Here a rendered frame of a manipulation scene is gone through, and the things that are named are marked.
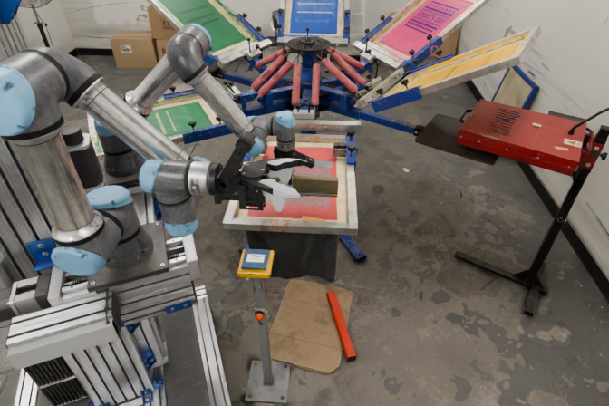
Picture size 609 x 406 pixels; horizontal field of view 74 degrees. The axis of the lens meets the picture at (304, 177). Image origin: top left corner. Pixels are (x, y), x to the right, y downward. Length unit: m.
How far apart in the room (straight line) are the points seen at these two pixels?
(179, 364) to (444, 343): 1.49
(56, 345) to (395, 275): 2.12
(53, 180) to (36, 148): 0.08
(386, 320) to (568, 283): 1.31
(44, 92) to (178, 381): 1.67
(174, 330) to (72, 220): 1.47
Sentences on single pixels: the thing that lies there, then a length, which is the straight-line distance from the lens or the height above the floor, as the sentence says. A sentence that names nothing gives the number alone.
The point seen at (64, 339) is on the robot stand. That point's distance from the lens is 1.35.
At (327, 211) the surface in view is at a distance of 1.86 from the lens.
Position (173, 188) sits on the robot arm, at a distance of 0.89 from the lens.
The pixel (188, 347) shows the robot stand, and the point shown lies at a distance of 2.37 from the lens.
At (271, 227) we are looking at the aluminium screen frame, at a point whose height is 0.98.
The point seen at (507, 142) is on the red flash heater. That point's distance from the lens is 2.31.
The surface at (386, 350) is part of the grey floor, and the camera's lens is 2.56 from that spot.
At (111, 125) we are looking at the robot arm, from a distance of 1.02.
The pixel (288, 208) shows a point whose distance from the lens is 1.87.
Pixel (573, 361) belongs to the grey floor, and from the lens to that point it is 2.91.
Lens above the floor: 2.17
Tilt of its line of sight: 36 degrees down
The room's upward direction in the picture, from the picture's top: straight up
